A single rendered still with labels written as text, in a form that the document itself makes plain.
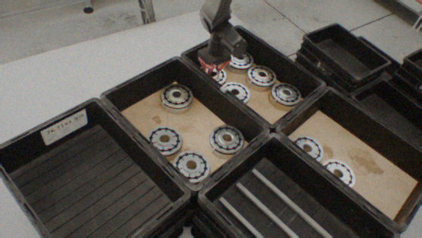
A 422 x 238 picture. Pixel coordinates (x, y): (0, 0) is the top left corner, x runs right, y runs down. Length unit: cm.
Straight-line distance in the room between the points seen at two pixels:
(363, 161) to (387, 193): 12
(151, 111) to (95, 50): 51
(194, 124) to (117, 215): 36
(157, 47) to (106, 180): 74
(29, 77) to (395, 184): 129
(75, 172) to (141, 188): 18
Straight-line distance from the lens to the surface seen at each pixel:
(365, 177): 114
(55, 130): 99
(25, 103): 135
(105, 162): 99
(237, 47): 100
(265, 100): 119
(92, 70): 143
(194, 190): 83
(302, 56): 203
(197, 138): 103
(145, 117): 107
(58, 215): 94
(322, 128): 118
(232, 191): 96
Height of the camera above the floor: 165
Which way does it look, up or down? 49 degrees down
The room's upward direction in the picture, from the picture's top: 12 degrees clockwise
